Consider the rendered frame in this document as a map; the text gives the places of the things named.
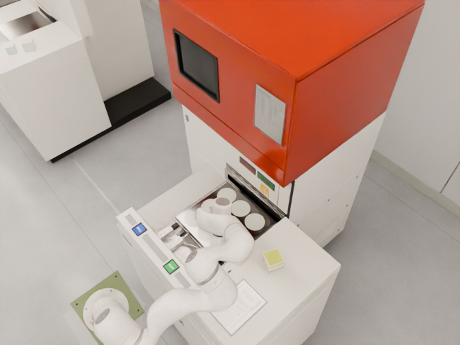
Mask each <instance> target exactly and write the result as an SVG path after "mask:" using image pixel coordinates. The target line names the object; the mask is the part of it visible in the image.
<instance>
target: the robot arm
mask: <svg viewBox="0 0 460 345"><path fill-rule="evenodd" d="M231 210H232V202H231V200H230V199H228V198H226V197H218V198H215V199H214V200H213V205H212V206H211V207H200V208H198V209H197V210H196V212H195V220H196V222H197V224H198V226H199V227H200V228H201V229H202V230H204V231H205V232H208V233H212V234H213V236H212V242H211V247H205V248H198V249H196V250H194V251H192V252H191V253H190V254H189V255H188V256H187V258H186V261H185V270H186V272H187V274H188V276H189V277H190V278H191V280H193V282H195V283H196V284H197V285H198V287H199V288H200V290H193V289H188V288H184V287H177V288H174V289H172V290H170V291H169V292H167V293H165V294H164V295H163V296H161V297H159V298H158V299H157V300H156V301H155V302H154V303H153V304H152V305H151V306H150V308H149V311H148V314H147V328H146V329H143V328H141V327H140V326H139V325H138V324H137V323H136V322H135V321H134V320H133V319H132V318H131V316H130V315H129V313H128V311H129V304H128V301H127V299H126V297H125V295H124V294H123V293H122V292H120V291H119V290H116V289H114V288H104V289H101V290H98V291H96V292H95V293H94V294H92V295H91V296H90V297H89V299H88V300H87V301H86V304H85V305H84V310H83V317H84V322H85V323H86V325H87V327H88V328H89V329H91V330H92V331H94V334H95V335H96V336H97V337H98V339H99V340H100V341H101V342H102V343H104V344H105V345H156V344H157V342H158V340H159V338H160V337H161V335H162V334H163V332H164V331H165V330H166V329H167V328H168V327H169V326H171V325H172V324H174V323H176V322H177V321H178V320H180V319H182V318H183V317H184V316H186V315H188V314H191V313H195V312H219V311H224V310H226V309H228V308H230V306H232V305H233V304H234V302H235V301H236V298H237V296H238V288H237V285H236V284H235V282H234V281H233V279H232V278H231V277H230V276H229V275H228V274H227V272H226V271H225V270H224V269H223V268H222V267H221V265H220V264H219V263H218V262H219V261H227V262H231V263H239V262H242V261H244V260H245V259H247V258H248V257H249V256H250V254H251V253H252V252H253V249H254V245H255V242H254V239H253V237H252V235H251V234H250V233H249V232H248V230H247V229H246V228H245V226H244V225H243V224H242V223H241V222H240V221H239V220H238V219H237V218H236V217H235V216H232V215H231Z"/></svg>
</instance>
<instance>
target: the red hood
mask: <svg viewBox="0 0 460 345"><path fill-rule="evenodd" d="M158 1H159V9H160V14H161V19H162V27H163V31H164V40H165V44H166V52H167V57H168V65H169V70H170V78H171V82H172V91H173V95H174V98H175V99H176V100H178V102H180V103H181V104H182V105H183V106H185V107H186V108H187V109H188V110H190V111H191V112H192V113H193V114H194V115H195V116H197V117H198V118H199V119H201V120H202V121H203V122H204V123H205V124H206V125H207V126H209V127H210V128H211V129H213V130H214V131H215V132H216V133H217V134H218V135H219V136H221V137H222V138H223V139H225V140H226V141H227V142H228V143H229V144H230V145H232V146H233V147H234V148H235V149H237V150H238V151H239V152H241V154H243V155H244V156H245V157H246V158H247V159H249V160H250V161H251V162H252V163H254V165H256V166H257V167H258V168H260V169H261V170H262V171H263V172H265V173H266V174H267V175H268V176H269V177H270V178H271V179H273V180H274V181H276V182H277V183H278V184H279V185H280V186H281V187H282V188H284V187H286V186H287V185H289V184H290V183H291V182H293V181H294V180H295V179H296V178H298V177H299V176H301V175H302V174H303V173H304V172H306V171H307V170H309V169H310V168H311V167H312V166H314V165H315V164H317V163H318V162H319V161H320V160H321V159H323V158H324V157H326V156H327V155H328V154H329V153H331V152H332V151H334V150H335V149H336V148H337V147H339V146H340V145H341V144H343V143H344V142H345V141H347V140H348V139H349V138H351V137H352V136H353V135H355V134H356V133H357V132H358V131H360V130H361V129H363V128H364V127H365V126H366V125H368V124H369V123H371V122H372V121H373V120H374V119H375V118H377V117H378V116H380V115H381V114H382V113H383V112H385V111H386V110H387V106H388V104H389V101H390V99H391V96H392V93H393V91H394V88H395V85H396V82H397V80H398V76H399V74H400V71H401V68H402V67H403V63H404V61H405V58H406V55H407V52H408V50H409V46H410V44H411V41H412V38H413V35H414V33H415V31H416V27H417V25H418V22H419V20H420V17H421V14H422V11H423V9H424V5H425V1H426V0H158Z"/></svg>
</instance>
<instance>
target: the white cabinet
mask: <svg viewBox="0 0 460 345"><path fill-rule="evenodd" d="M118 230H119V232H120V234H121V237H122V239H123V242H124V243H125V246H126V248H127V250H128V253H129V255H130V258H131V260H132V262H133V264H134V266H135V269H136V271H137V273H138V276H139V278H140V280H141V282H142V285H143V286H144V287H145V289H146V290H147V291H148V293H149V294H150V295H151V296H152V297H153V299H154V300H155V301H156V300H157V299H158V298H159V297H161V296H163V295H164V294H165V293H167V292H169V291H170V290H169V289H168V288H167V287H166V285H165V284H164V283H163V281H162V280H161V279H160V278H159V277H158V276H157V274H156V273H155V272H154V270H153V269H152V268H151V267H150V265H148V263H147V262H146V261H145V260H144V258H143V257H142V256H141V254H139V252H138V251H137V250H136V248H135V247H134V246H133V245H132V243H131V242H130V241H129V240H128V239H127V238H126V236H125V235H124V234H123V232H122V231H121V230H120V229H119V228H118ZM334 283H335V281H333V282H332V283H331V284H330V285H329V286H328V287H327V288H326V289H325V290H324V291H323V292H322V293H321V294H319V295H318V296H317V297H316V298H315V299H314V300H313V301H312V302H311V303H310V304H309V305H308V306H307V307H306V308H304V310H302V312H300V313H299V315H297V317H295V319H293V321H291V322H290V323H289V324H288V325H287V326H286V327H285V328H284V329H283V330H282V331H281V332H280V333H279V334H278V335H276V336H275V337H274V338H273V339H272V340H271V341H270V342H269V343H268V344H267V345H301V344H302V343H303V342H304V341H305V340H306V339H307V338H308V337H309V336H310V335H311V334H312V333H313V332H314V331H315V329H316V326H317V323H318V321H319V319H320V316H321V314H322V311H323V309H324V306H325V304H326V302H327V299H328V297H329V294H330V292H331V289H332V287H333V284H334ZM174 326H175V327H176V328H177V330H178V331H179V332H180V334H182V336H183V337H184V339H185V340H186V341H187V343H188V344H189V345H215V344H214V343H213V342H212V341H211V340H210V338H209V337H208V336H207V335H206V333H205V332H204V331H203V330H202V328H201V327H200V326H199V325H198V324H197V322H196V321H195V320H194V318H193V317H192V316H191V315H190V314H188V315H186V316H184V317H183V318H182V319H180V320H178V321H177V322H176V323H174Z"/></svg>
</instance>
